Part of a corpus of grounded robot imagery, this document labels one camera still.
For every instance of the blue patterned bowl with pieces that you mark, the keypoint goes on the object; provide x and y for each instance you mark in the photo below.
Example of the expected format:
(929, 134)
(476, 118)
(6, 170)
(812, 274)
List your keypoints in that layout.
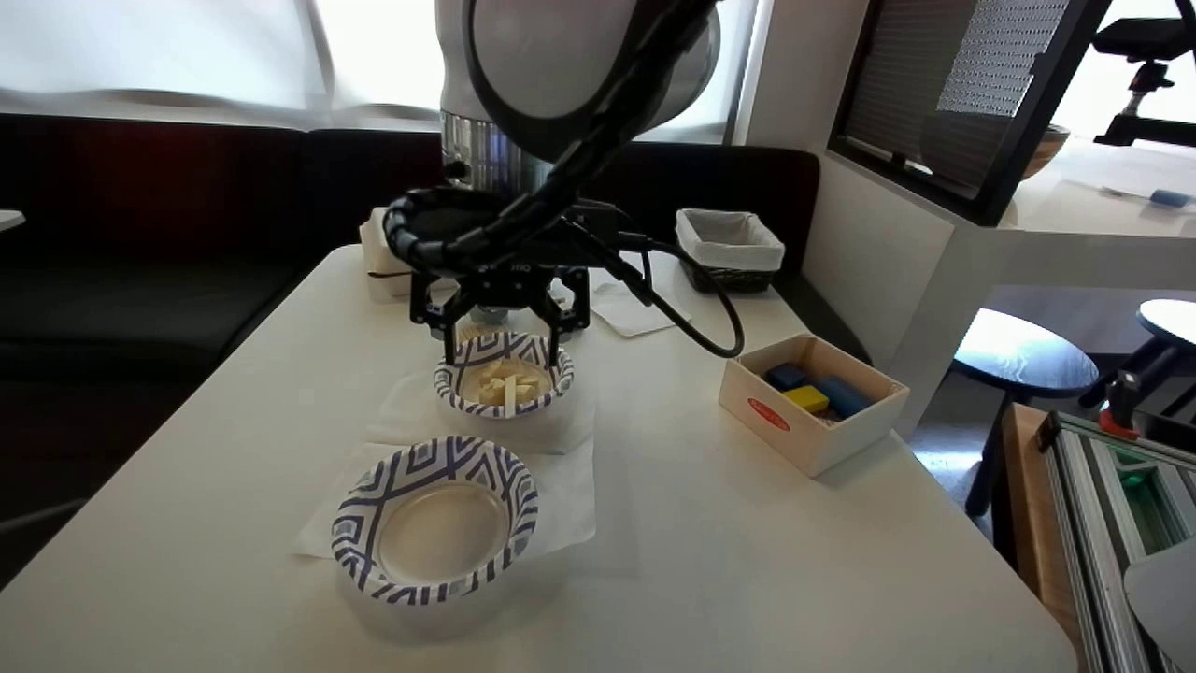
(463, 381)

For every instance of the red black clamp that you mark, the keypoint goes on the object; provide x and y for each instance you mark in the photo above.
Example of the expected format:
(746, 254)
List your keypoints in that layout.
(1118, 404)

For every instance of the aluminium frame cart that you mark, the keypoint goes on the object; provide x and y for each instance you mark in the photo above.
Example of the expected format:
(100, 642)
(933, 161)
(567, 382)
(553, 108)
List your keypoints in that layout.
(1105, 525)

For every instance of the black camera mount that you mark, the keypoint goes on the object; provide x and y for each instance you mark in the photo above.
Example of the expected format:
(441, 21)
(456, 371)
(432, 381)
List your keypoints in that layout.
(1142, 78)

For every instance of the white plastic fork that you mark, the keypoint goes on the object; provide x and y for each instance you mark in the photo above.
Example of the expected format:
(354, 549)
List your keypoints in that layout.
(511, 394)

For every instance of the wooden cart board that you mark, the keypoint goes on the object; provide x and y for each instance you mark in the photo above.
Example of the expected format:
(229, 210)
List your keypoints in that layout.
(1029, 525)

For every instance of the empty blue patterned paper bowl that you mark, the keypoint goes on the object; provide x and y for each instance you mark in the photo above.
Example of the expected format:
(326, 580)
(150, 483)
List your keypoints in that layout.
(373, 508)

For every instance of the dark basket with white liner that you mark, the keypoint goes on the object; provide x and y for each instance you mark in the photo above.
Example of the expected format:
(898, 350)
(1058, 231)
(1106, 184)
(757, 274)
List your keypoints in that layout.
(731, 245)

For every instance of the blue pen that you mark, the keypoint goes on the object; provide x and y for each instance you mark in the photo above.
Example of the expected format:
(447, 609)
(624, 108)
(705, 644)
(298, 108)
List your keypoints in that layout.
(1169, 201)

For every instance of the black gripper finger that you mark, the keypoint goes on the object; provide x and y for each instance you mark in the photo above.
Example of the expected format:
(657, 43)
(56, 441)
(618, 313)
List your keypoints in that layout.
(455, 337)
(552, 335)

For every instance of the round white stool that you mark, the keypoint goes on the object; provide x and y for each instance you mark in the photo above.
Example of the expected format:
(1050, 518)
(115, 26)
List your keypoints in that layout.
(1024, 355)
(1174, 321)

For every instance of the black computer monitor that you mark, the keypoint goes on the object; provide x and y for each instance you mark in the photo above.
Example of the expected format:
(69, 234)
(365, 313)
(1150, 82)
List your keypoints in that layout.
(919, 89)

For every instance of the white wooden box red label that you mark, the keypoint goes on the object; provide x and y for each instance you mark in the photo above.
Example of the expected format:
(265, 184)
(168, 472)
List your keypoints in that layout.
(799, 437)

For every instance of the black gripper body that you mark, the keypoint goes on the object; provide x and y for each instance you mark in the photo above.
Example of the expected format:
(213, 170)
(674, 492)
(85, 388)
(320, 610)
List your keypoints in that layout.
(507, 286)

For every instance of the brown bowl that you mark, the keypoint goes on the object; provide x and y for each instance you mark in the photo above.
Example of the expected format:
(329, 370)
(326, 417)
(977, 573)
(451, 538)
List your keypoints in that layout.
(1045, 153)

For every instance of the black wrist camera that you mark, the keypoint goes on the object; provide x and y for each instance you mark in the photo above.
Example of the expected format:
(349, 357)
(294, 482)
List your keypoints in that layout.
(432, 302)

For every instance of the dark upholstered bench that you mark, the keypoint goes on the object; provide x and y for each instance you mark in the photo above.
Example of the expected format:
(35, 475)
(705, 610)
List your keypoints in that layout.
(163, 210)

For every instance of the blue block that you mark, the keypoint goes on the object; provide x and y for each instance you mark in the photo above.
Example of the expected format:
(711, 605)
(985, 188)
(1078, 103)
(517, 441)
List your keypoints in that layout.
(787, 376)
(845, 399)

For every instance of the white food pieces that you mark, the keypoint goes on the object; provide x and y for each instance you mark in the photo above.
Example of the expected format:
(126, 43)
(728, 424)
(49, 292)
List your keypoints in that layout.
(528, 388)

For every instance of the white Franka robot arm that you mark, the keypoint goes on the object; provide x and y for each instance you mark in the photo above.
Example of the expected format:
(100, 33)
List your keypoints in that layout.
(563, 63)

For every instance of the white desk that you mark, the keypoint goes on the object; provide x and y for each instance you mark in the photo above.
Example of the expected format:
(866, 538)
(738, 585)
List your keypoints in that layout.
(898, 274)

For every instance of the white foam takeout container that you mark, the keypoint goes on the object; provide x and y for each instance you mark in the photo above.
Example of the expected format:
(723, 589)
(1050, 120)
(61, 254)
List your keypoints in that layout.
(373, 245)

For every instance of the small square white napkin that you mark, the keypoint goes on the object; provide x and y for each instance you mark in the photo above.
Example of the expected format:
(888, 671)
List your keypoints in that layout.
(620, 313)

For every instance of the yellow block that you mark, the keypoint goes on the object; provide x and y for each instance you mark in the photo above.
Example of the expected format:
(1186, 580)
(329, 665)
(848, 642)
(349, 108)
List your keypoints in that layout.
(809, 399)

